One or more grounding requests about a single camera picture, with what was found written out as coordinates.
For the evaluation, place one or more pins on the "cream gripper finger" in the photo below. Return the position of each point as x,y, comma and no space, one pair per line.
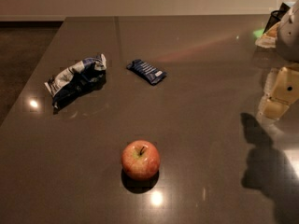
269,38
281,90

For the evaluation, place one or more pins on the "red apple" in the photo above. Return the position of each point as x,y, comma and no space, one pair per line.
140,160

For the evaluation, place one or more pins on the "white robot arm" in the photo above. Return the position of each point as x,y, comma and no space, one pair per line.
287,44

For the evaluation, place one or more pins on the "blue rxbar wrapper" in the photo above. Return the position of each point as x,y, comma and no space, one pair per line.
147,71

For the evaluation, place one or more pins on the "crumpled blue white chip bag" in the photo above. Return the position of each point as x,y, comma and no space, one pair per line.
77,79

